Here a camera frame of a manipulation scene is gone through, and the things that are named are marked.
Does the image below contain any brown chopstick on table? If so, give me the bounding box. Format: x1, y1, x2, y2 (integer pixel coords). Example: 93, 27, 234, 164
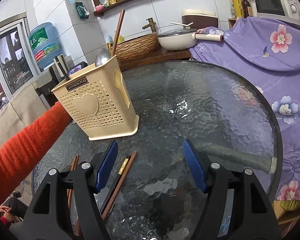
102, 151, 138, 222

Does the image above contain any brown wooden counter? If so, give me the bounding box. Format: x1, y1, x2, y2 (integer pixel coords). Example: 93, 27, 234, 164
120, 48, 191, 71

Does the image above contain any orange sleeved left forearm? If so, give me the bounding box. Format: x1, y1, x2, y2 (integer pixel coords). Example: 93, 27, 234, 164
0, 102, 72, 205

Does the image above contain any blue water jug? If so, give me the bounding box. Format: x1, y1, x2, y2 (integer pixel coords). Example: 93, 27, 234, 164
28, 22, 63, 69

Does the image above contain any white water dispenser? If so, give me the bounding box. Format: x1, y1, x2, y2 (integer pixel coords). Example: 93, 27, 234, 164
32, 56, 88, 108

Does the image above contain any white microwave oven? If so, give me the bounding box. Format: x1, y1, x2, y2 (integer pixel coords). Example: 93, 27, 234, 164
254, 0, 300, 25

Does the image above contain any cream cooking pan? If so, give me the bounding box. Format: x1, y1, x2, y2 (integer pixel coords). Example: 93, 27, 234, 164
158, 28, 224, 51

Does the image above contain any dark glass bottle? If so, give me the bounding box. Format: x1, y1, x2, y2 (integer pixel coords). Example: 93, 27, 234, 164
242, 0, 250, 18

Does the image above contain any brass faucet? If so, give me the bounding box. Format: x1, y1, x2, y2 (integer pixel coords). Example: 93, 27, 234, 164
142, 17, 157, 33

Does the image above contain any beige plastic utensil holder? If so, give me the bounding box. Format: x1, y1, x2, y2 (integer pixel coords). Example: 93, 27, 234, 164
52, 56, 139, 141

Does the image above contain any woven basket sink basin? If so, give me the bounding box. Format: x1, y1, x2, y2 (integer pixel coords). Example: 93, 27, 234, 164
115, 33, 159, 62

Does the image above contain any green hanging packet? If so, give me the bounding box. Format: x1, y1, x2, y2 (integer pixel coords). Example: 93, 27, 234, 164
75, 2, 90, 20

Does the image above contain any brown white rice cooker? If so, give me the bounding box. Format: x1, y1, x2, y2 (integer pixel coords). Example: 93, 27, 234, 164
181, 9, 219, 29

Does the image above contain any black gold chopstick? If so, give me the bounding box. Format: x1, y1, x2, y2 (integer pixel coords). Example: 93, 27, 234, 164
100, 155, 131, 213

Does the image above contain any purple floral cloth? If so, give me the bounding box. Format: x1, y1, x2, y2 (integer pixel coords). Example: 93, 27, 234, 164
190, 17, 300, 200

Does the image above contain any large silver spoon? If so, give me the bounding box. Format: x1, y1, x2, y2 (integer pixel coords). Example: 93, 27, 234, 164
95, 48, 110, 67

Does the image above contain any brown chopstick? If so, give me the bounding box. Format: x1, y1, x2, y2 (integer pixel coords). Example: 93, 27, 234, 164
102, 151, 138, 222
111, 9, 125, 57

